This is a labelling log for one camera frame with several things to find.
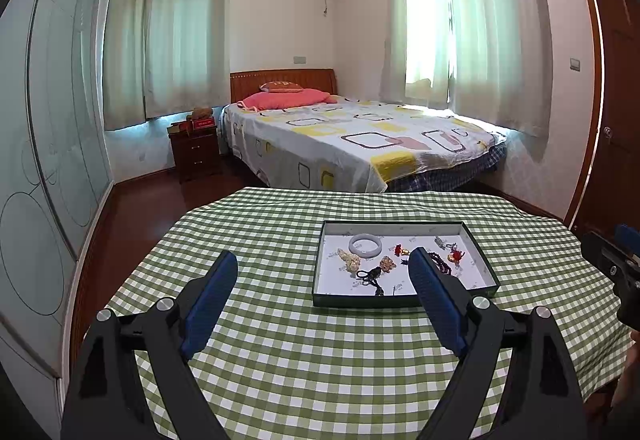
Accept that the frosted glass wardrobe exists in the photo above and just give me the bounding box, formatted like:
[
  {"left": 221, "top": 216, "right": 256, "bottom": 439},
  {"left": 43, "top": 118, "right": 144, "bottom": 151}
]
[{"left": 0, "top": 0, "right": 117, "bottom": 377}]

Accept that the dark wooden nightstand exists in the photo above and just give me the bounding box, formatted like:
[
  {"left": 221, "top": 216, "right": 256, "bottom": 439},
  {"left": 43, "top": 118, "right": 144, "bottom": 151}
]
[{"left": 167, "top": 122, "right": 222, "bottom": 185}]

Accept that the wooden bed headboard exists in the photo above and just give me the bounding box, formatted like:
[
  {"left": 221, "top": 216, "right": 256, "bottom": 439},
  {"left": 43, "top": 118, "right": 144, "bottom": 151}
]
[{"left": 230, "top": 68, "right": 337, "bottom": 104}]

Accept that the green checkered tablecloth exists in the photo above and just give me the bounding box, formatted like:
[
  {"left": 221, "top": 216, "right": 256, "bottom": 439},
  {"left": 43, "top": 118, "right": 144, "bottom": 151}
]
[{"left": 97, "top": 186, "right": 634, "bottom": 440}]

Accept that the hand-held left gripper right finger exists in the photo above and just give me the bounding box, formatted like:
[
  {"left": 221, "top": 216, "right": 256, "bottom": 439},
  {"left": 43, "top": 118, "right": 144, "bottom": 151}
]
[{"left": 407, "top": 247, "right": 587, "bottom": 440}]

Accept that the black pendant cord necklace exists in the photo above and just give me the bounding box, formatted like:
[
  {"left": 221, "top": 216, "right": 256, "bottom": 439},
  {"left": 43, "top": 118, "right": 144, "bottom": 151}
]
[{"left": 355, "top": 267, "right": 390, "bottom": 297}]

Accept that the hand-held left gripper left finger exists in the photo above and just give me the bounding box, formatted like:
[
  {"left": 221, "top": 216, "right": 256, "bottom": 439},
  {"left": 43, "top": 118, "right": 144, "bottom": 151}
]
[{"left": 60, "top": 250, "right": 240, "bottom": 440}]

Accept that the orange patterned cushion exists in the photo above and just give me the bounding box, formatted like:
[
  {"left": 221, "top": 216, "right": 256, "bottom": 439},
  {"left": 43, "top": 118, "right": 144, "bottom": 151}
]
[{"left": 258, "top": 80, "right": 305, "bottom": 93}]

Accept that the green tray with white lining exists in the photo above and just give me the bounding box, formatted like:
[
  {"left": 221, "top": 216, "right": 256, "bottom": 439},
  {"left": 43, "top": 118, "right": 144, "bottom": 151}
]
[{"left": 311, "top": 220, "right": 502, "bottom": 310}]

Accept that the brown wooden door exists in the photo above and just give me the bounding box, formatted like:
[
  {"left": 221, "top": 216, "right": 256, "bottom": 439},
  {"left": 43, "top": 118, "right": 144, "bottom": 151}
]
[{"left": 564, "top": 0, "right": 640, "bottom": 243}]

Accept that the bed with patterned sheet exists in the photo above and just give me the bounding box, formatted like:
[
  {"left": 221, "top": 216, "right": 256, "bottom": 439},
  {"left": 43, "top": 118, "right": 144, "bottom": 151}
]
[{"left": 220, "top": 94, "right": 509, "bottom": 193}]

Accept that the white sheer curtain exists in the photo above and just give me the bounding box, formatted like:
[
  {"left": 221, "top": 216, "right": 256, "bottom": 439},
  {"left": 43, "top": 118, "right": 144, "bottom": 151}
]
[
  {"left": 144, "top": 0, "right": 234, "bottom": 121},
  {"left": 440, "top": 0, "right": 554, "bottom": 139},
  {"left": 102, "top": 0, "right": 162, "bottom": 131},
  {"left": 379, "top": 0, "right": 457, "bottom": 106}
]

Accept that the dark bead bracelet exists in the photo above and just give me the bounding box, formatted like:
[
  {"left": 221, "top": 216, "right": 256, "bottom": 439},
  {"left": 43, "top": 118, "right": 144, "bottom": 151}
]
[{"left": 430, "top": 252, "right": 459, "bottom": 277}]

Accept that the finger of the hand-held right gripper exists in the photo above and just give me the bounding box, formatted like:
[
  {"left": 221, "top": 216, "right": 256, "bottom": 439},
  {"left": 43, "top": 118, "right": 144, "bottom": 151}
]
[
  {"left": 615, "top": 224, "right": 640, "bottom": 267},
  {"left": 580, "top": 231, "right": 632, "bottom": 291}
]

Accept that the blue plaid bed sheet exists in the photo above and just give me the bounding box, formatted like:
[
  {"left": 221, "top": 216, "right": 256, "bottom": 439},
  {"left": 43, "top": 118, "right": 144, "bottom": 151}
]
[{"left": 387, "top": 145, "right": 507, "bottom": 193}]

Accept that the pink pillow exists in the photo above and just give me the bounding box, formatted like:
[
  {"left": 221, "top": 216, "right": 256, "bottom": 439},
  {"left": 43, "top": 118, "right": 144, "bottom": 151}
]
[{"left": 236, "top": 88, "right": 335, "bottom": 112}]

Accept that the white jade bangle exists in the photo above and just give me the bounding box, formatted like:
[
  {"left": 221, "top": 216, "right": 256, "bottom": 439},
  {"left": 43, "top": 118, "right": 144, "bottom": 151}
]
[{"left": 348, "top": 234, "right": 384, "bottom": 257}]

